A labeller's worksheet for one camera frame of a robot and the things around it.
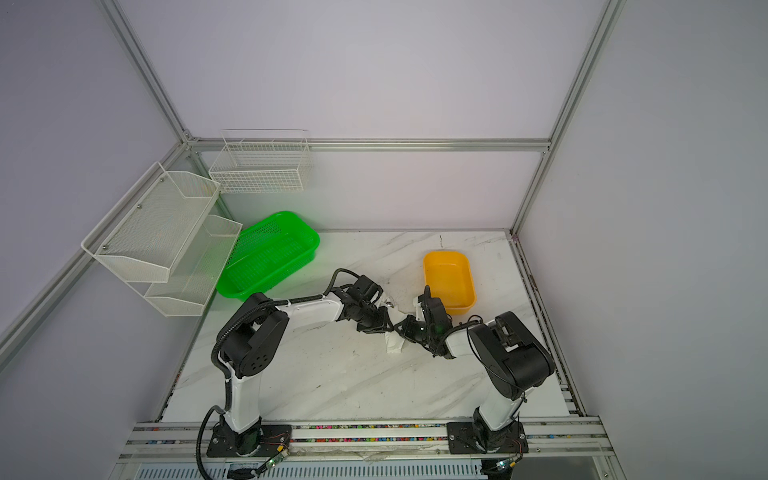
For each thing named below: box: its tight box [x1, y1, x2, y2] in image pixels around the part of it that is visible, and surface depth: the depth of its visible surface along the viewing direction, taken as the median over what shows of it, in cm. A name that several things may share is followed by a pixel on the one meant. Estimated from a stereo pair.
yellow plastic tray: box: [424, 251, 476, 316], surface depth 108 cm
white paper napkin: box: [385, 330, 405, 353], surface depth 91 cm
